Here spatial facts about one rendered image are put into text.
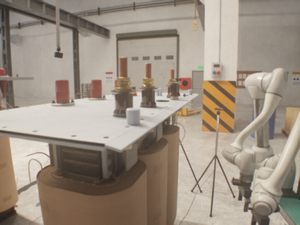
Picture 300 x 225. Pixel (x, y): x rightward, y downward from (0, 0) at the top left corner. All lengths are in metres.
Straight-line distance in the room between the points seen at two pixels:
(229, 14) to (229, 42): 0.76
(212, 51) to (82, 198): 5.65
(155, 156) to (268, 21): 14.31
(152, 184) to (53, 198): 0.58
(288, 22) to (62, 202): 15.15
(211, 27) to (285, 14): 9.67
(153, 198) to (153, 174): 0.16
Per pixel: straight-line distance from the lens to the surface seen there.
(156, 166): 1.23
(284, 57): 14.97
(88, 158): 0.94
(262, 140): 1.67
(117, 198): 0.83
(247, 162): 1.40
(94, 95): 1.39
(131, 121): 0.58
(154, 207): 1.36
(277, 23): 15.21
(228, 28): 6.24
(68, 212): 0.93
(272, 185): 1.02
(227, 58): 6.10
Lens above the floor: 1.49
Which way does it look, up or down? 9 degrees down
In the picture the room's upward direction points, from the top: straight up
